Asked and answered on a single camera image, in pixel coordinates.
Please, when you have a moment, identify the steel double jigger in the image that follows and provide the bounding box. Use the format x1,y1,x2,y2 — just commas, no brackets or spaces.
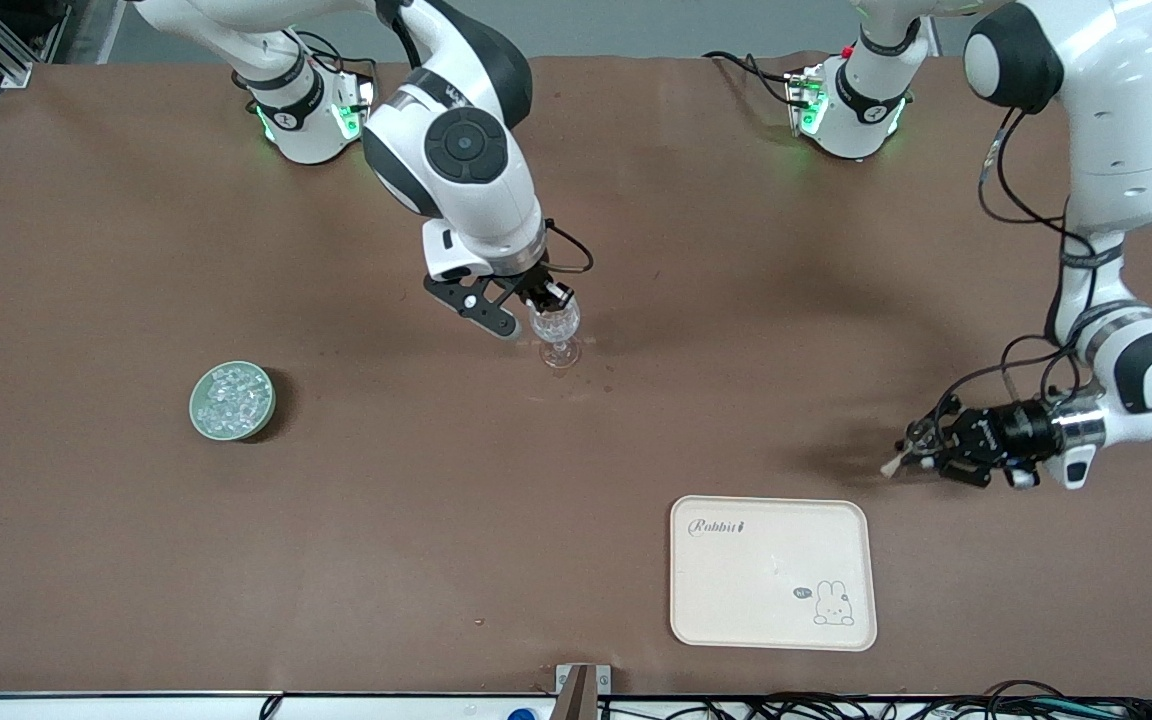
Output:
879,420,933,478

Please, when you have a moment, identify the clear wine glass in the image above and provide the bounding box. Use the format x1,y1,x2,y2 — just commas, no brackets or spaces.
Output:
526,296,585,371

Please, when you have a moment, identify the heap of clear ice cubes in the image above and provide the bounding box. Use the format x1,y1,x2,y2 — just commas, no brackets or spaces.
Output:
198,367,270,434

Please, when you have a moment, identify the cream rabbit print tray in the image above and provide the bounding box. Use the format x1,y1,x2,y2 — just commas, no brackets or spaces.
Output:
669,495,879,653

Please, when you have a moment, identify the brown table mat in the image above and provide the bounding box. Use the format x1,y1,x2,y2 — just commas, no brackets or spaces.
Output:
0,50,1152,699

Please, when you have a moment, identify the green round bowl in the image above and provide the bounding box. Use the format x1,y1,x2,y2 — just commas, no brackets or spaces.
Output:
188,361,277,443

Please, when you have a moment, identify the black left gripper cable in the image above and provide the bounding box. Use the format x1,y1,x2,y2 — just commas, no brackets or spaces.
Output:
931,108,1103,463

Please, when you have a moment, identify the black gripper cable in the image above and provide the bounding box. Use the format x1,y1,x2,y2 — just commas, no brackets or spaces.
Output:
931,108,1103,463
542,217,596,277

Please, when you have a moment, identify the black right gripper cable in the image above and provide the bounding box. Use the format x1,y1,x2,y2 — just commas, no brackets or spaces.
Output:
542,217,596,277

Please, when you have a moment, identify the tangle of black cables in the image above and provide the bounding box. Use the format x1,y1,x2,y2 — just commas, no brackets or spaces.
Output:
736,680,1152,720

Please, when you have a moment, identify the black right base cable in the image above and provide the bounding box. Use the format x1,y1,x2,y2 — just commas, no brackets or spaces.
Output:
311,40,379,106

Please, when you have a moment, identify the black base cable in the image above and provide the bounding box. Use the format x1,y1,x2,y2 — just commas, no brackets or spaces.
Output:
703,50,803,107
311,40,379,106

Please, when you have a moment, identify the black left base cable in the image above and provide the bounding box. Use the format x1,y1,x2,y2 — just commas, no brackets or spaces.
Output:
703,50,803,107

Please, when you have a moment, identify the grey metal bracket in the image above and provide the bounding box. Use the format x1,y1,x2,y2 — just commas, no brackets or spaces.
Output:
555,663,613,720

